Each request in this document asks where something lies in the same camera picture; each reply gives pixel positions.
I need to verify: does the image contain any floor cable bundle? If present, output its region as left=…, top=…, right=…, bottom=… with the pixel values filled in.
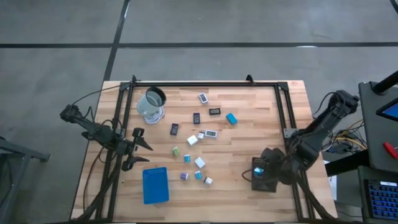
left=320, top=119, right=369, bottom=155

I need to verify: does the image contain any white paper sheet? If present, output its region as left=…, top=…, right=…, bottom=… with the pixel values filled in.
left=323, top=160, right=338, bottom=202

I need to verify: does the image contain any teal rectangular box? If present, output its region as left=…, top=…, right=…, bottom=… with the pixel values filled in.
left=225, top=112, right=238, bottom=126

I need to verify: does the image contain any black desk pole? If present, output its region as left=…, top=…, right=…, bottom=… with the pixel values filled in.
left=371, top=70, right=398, bottom=96

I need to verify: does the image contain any blue plastic basket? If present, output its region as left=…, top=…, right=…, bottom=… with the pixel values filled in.
left=142, top=166, right=170, bottom=205

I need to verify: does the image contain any tablet screen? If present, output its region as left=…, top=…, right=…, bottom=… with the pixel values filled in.
left=376, top=98, right=398, bottom=123

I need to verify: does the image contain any backlit keyboard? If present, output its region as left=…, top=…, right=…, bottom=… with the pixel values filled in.
left=364, top=179, right=398, bottom=220

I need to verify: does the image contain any black aluminium table frame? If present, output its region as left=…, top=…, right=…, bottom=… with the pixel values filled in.
left=72, top=74, right=338, bottom=222

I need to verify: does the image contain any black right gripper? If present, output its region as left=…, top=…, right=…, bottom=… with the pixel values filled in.
left=255, top=148, right=293, bottom=187

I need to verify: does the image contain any red hand tool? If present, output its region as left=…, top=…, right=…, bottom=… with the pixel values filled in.
left=382, top=141, right=398, bottom=160

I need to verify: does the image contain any grey metal table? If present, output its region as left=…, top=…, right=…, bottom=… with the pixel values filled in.
left=0, top=136, right=51, bottom=224

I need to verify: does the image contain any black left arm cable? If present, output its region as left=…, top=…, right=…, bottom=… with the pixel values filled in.
left=72, top=81, right=133, bottom=106

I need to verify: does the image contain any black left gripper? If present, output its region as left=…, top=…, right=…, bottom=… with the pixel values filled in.
left=117, top=127, right=154, bottom=172

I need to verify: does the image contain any grey operator desk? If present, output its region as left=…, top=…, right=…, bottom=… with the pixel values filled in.
left=358, top=80, right=398, bottom=174

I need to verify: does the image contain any white coiled cable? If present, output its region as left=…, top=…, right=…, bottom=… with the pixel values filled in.
left=142, top=107, right=165, bottom=125

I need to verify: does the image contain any black plastic basket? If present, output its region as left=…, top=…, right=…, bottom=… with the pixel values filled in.
left=250, top=156, right=277, bottom=193

